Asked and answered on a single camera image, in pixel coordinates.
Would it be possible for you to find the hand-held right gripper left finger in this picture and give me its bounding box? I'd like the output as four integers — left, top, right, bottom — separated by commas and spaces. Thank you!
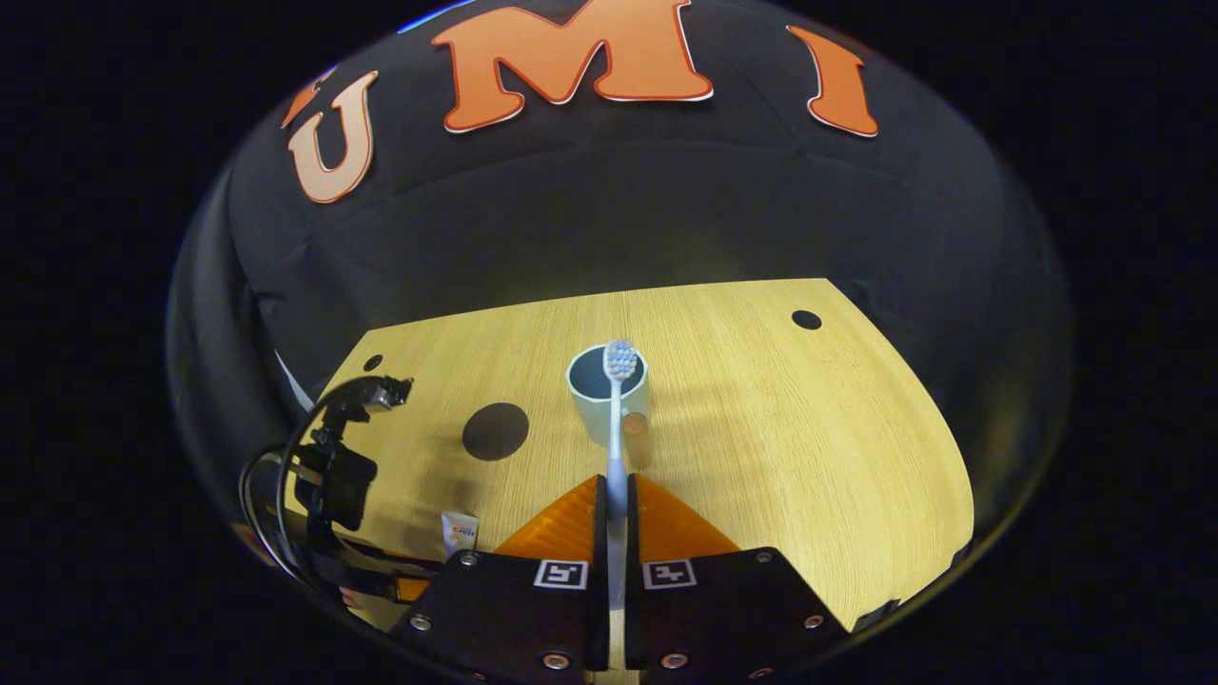
388, 473, 612, 685

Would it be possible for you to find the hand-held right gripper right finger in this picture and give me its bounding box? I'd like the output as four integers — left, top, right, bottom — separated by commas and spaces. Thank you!
624, 473, 851, 685

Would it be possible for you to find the dark round coaster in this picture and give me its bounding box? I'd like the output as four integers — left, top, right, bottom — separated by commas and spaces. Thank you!
462, 401, 531, 463

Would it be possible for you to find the pale blue cup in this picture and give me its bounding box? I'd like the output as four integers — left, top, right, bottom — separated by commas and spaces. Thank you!
565, 342, 654, 470

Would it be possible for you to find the wooden desktop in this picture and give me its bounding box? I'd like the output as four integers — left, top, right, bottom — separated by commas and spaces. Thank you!
284, 278, 976, 681

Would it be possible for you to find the white toothpaste tube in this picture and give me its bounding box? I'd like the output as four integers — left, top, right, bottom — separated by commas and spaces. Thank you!
440, 510, 481, 560

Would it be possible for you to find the black cable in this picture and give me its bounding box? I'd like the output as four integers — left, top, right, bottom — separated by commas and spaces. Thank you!
238, 381, 329, 581

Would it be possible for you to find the pale blue toothbrush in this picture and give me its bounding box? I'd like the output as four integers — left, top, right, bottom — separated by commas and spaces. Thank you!
601, 338, 640, 612

